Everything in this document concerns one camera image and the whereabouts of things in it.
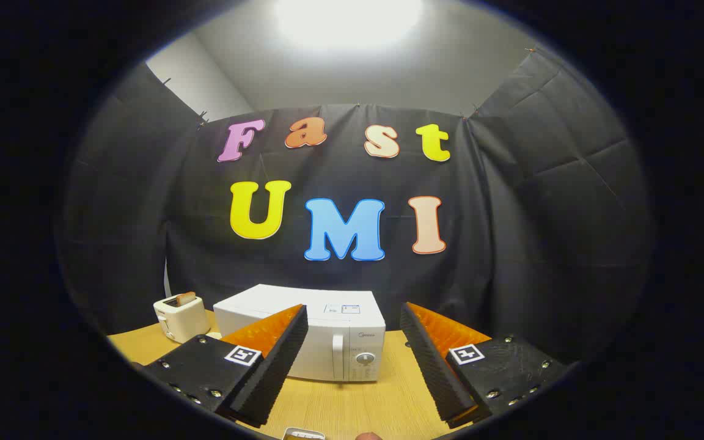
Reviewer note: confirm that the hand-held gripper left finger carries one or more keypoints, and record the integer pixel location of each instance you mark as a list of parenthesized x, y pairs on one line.
[(278, 366)]

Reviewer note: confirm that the white dish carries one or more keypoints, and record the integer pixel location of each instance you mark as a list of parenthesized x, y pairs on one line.
[(303, 435)]

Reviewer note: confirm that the toast slice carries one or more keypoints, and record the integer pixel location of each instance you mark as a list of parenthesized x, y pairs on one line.
[(186, 298)]

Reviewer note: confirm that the white microwave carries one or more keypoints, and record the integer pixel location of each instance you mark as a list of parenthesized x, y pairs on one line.
[(352, 342)]

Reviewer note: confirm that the white toaster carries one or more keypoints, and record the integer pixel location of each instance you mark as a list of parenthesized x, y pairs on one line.
[(184, 321)]

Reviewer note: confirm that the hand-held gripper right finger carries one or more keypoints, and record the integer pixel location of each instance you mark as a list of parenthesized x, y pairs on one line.
[(431, 373)]

